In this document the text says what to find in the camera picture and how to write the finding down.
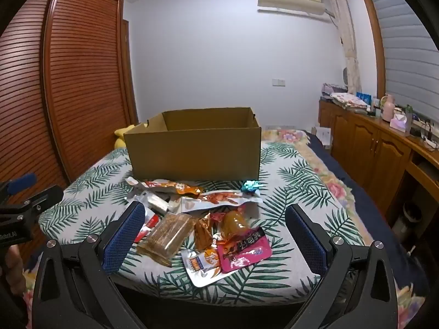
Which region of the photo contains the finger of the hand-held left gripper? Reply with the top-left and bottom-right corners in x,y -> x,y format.
0,173 -> 38,196
0,185 -> 64,217

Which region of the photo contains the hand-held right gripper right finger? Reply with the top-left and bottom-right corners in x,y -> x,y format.
285,203 -> 409,329

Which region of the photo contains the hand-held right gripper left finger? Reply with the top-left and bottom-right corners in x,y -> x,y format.
32,200 -> 148,329

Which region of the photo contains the brown foil snack packet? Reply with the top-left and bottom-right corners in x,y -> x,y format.
194,217 -> 215,251

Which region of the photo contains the long white snack packet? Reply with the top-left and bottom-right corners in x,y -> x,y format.
180,190 -> 263,213

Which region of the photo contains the brown cardboard box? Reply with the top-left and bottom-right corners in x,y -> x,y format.
123,107 -> 263,182

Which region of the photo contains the person's left hand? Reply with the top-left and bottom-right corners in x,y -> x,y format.
0,245 -> 27,297

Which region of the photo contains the red and white snack packet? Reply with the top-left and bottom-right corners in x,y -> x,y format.
132,209 -> 162,244

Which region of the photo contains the clear packet of brown tofu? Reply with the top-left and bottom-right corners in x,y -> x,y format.
137,212 -> 199,268

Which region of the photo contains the clear snack packet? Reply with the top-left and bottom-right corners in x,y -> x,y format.
127,192 -> 182,213

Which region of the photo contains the leaf print blanket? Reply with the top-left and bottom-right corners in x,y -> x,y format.
38,140 -> 364,307

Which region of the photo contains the pink and black snack packet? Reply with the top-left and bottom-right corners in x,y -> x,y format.
216,226 -> 273,274

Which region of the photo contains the floral blanket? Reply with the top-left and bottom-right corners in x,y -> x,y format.
261,128 -> 429,329

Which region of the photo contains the amber jelly snack packet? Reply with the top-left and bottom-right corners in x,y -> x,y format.
219,211 -> 251,239

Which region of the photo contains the blue wrapped candy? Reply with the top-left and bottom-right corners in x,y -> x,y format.
240,180 -> 264,194

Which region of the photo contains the small white orange snack packet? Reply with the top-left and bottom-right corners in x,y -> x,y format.
181,247 -> 227,288

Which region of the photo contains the yellow plush toy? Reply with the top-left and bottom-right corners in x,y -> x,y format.
113,125 -> 138,149

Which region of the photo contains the white paper bag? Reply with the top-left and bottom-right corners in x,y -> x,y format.
316,127 -> 333,149

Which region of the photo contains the grey waste bin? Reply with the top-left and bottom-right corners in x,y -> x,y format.
391,200 -> 422,237

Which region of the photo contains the wooden sideboard cabinet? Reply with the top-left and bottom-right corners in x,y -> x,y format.
318,99 -> 439,220

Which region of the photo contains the wooden slatted wardrobe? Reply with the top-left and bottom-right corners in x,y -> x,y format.
0,0 -> 139,209

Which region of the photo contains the pile of folded cloths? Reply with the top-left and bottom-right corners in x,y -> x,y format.
322,82 -> 373,114

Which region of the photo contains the pink thermos jug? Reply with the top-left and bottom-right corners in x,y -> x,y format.
382,94 -> 400,122

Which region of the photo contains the cream patterned curtain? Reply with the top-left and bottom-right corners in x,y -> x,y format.
324,0 -> 361,95

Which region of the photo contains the grey window blind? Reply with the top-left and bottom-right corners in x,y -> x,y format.
372,0 -> 439,117

